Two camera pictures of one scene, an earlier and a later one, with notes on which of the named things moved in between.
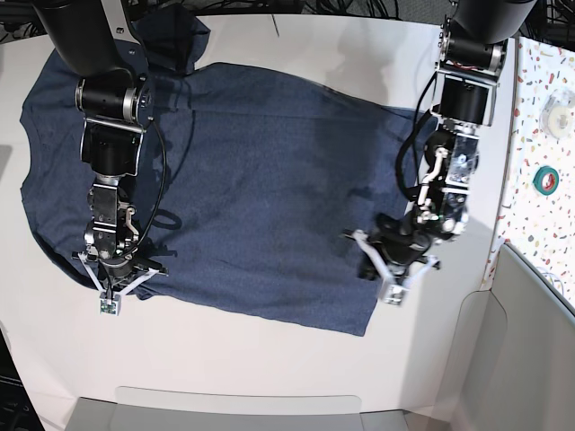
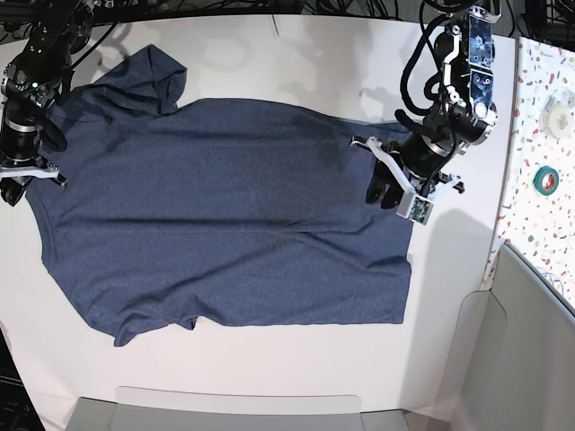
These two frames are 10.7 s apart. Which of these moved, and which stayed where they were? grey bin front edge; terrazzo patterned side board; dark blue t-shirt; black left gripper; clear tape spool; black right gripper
Moved: black right gripper; black left gripper; dark blue t-shirt
Stayed: grey bin front edge; clear tape spool; terrazzo patterned side board
